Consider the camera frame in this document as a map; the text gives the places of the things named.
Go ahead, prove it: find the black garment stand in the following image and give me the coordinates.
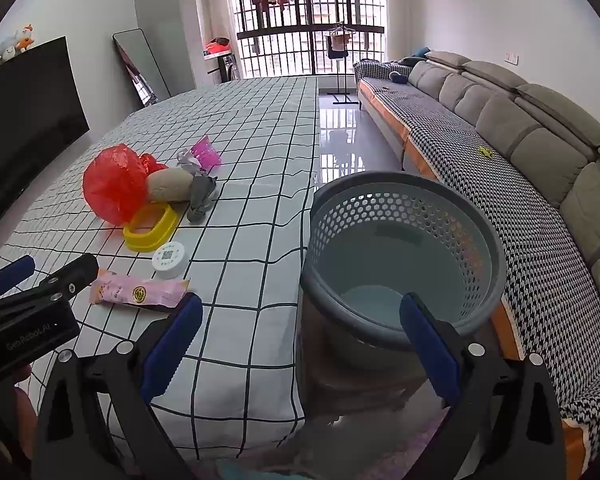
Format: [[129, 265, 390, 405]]
[[322, 22, 361, 106]]

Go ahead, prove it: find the beige plush ball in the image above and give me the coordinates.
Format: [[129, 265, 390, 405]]
[[145, 167, 193, 203]]

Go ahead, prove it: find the grey sofa with houndstooth cover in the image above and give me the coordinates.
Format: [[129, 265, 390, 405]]
[[354, 58, 600, 480]]

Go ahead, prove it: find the black barred window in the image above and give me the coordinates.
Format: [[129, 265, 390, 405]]
[[228, 0, 387, 80]]

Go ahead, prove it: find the pink snack wrapper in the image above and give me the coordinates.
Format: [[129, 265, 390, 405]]
[[89, 268, 191, 313]]

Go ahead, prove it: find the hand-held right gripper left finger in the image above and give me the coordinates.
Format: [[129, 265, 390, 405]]
[[30, 291, 206, 480]]

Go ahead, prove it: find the yellow plastic ring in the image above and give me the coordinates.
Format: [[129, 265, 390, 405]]
[[122, 201, 179, 253]]

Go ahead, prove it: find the red plastic bag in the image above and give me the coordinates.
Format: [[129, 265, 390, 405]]
[[82, 143, 168, 226]]

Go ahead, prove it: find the black television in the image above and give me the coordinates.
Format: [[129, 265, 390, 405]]
[[0, 36, 91, 251]]

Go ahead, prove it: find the pink shuttlecock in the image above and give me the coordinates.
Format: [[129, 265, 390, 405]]
[[190, 136, 222, 170]]

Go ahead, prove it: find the grey crumpled cloth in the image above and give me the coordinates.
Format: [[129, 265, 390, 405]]
[[186, 175, 218, 224]]

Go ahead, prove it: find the white crumpled wrapper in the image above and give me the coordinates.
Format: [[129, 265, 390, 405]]
[[176, 149, 203, 177]]

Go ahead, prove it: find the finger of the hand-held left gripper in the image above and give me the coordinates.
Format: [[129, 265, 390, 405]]
[[0, 254, 37, 307], [0, 252, 101, 314]]

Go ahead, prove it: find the washing machine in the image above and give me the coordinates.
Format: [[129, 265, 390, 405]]
[[219, 52, 240, 83]]

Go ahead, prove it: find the grey perforated basket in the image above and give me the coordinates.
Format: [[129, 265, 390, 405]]
[[300, 171, 507, 361]]

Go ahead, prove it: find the orange fox plush toy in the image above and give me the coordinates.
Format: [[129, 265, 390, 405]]
[[15, 23, 35, 52]]

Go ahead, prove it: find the checked tablecloth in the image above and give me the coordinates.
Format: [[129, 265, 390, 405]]
[[0, 76, 321, 466]]

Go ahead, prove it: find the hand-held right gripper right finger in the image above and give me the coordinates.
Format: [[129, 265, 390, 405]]
[[399, 291, 568, 480]]

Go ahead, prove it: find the white round container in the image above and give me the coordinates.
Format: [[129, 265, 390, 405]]
[[152, 241, 187, 280]]

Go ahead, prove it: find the leaning floor mirror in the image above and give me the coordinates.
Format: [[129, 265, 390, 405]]
[[112, 28, 172, 107]]

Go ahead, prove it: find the person's left hand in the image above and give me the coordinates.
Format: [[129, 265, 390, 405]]
[[9, 362, 39, 467]]

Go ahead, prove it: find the blue hanging bag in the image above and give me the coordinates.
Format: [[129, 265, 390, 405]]
[[327, 30, 353, 60]]

